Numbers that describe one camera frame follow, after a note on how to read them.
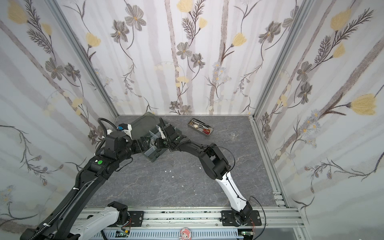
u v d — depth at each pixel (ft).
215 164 1.91
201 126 3.70
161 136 2.88
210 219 2.48
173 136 2.56
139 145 2.12
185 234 2.21
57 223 1.27
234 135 3.43
